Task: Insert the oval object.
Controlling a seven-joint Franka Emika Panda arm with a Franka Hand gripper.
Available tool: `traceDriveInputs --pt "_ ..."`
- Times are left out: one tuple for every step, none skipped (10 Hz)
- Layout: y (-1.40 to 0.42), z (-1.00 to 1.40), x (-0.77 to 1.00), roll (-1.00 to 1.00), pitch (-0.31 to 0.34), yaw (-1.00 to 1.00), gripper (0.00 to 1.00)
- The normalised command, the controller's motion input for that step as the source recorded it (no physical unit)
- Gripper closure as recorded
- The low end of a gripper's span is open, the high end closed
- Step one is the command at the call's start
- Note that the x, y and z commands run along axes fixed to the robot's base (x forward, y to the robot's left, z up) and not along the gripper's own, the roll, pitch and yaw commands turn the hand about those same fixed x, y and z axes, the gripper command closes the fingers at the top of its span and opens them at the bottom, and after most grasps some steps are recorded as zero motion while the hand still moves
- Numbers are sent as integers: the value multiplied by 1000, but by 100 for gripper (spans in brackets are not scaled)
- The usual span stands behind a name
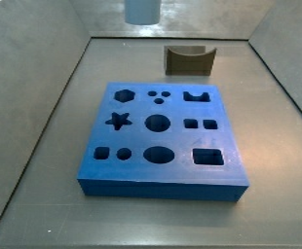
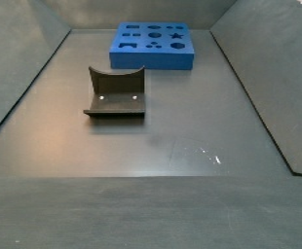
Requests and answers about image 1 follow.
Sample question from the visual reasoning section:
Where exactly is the dark curved holder block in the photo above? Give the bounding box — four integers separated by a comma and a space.
165, 46, 218, 76

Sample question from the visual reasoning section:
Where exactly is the blue shape sorter block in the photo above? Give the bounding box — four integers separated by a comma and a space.
76, 83, 250, 202

